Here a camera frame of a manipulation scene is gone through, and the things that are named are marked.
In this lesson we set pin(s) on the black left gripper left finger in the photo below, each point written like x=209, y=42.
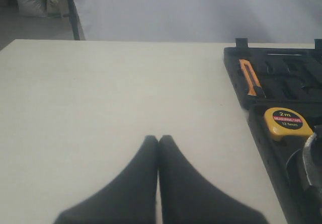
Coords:
x=129, y=198

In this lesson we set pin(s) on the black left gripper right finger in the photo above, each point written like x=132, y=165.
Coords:
x=188, y=197

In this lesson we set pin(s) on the claw hammer black handle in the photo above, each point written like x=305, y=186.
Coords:
x=307, y=168

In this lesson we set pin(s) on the black plastic tool case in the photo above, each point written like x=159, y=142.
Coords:
x=290, y=78

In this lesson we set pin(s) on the yellow tape measure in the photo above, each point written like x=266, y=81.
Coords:
x=282, y=122

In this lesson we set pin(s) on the yellow utility knife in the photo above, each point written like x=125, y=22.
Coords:
x=254, y=87

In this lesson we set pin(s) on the black stand pole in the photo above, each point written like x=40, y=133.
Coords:
x=71, y=15

